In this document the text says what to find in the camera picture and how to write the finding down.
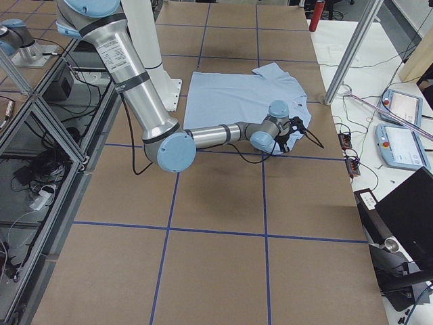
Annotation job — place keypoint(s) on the teach pendant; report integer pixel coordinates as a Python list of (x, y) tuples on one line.
[(400, 148), (404, 105)]

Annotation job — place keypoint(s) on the black laptop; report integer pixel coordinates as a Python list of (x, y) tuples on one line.
[(407, 213)]

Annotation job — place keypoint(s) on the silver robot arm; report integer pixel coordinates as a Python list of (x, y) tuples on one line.
[(104, 25)]

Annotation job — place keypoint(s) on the third robot base arm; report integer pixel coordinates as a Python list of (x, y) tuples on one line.
[(21, 47)]

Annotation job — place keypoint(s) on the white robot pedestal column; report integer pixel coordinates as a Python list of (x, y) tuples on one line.
[(142, 28)]

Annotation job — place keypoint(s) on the black power box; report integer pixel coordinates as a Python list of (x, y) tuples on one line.
[(60, 87)]

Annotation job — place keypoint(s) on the aluminium frame rails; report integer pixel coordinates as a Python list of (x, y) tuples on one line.
[(48, 151)]

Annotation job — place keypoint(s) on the red bottle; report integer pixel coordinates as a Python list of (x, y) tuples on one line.
[(317, 12)]

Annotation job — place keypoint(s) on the near teach pendant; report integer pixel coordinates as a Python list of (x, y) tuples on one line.
[(400, 148)]

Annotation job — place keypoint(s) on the light blue t-shirt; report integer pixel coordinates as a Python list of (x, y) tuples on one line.
[(216, 98)]

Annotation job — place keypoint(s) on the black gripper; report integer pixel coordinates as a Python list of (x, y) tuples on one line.
[(281, 139)]

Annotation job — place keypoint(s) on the small red electronics board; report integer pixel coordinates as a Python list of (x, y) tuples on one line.
[(345, 141)]

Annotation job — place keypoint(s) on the aluminium frame post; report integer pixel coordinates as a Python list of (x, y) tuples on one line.
[(368, 16)]

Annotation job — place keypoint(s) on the far teach pendant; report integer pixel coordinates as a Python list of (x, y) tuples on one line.
[(404, 105)]

